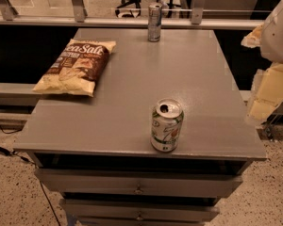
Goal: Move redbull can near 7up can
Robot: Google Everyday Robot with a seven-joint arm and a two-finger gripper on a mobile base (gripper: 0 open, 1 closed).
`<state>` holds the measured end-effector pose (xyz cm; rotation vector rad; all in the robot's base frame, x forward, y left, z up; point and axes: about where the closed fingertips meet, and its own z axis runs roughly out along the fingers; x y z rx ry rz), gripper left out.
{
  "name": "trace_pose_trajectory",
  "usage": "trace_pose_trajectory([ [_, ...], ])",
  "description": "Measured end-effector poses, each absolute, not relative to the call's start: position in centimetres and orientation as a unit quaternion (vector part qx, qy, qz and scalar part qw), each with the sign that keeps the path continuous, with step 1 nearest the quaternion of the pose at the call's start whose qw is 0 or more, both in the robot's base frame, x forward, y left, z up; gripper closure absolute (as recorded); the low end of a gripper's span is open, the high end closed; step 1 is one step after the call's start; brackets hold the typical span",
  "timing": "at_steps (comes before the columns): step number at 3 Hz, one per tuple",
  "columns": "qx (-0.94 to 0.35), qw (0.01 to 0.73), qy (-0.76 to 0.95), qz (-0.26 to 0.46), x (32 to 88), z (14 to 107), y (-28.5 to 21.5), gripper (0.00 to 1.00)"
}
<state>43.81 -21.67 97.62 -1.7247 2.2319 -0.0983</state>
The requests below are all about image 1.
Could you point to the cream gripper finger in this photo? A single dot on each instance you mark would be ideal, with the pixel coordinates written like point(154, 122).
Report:
point(253, 39)
point(266, 94)

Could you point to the silver redbull can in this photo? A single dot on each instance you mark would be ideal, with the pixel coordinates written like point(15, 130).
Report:
point(154, 21)

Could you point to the green white 7up can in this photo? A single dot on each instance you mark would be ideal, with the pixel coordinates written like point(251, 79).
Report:
point(167, 118)

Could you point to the top grey drawer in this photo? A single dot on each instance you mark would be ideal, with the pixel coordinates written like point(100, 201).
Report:
point(138, 183)

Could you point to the grey drawer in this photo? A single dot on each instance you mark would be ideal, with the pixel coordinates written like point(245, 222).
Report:
point(139, 210)
point(138, 183)

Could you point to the black office chair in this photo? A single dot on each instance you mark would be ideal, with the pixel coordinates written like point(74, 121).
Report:
point(129, 2)

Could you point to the sea salt chips bag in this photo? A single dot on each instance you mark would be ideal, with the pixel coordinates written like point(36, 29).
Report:
point(77, 69)

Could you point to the grey drawer cabinet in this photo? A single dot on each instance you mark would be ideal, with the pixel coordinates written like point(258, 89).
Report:
point(111, 131)

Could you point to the metal railing frame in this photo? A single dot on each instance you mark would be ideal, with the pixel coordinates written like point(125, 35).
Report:
point(92, 13)

